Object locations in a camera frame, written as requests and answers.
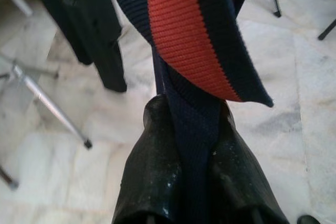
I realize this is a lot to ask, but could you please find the silver metal clothes rack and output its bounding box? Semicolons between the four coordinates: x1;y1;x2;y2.
0;0;93;149

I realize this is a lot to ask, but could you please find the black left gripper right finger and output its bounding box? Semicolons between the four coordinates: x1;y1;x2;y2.
209;100;289;224

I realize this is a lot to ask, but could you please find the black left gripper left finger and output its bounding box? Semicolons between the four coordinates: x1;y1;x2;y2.
111;94;184;224

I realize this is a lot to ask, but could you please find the black printed T-shirt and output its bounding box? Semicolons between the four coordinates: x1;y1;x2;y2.
25;0;129;93

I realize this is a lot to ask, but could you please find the navy garment with red stripe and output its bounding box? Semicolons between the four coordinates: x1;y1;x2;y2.
110;0;275;224

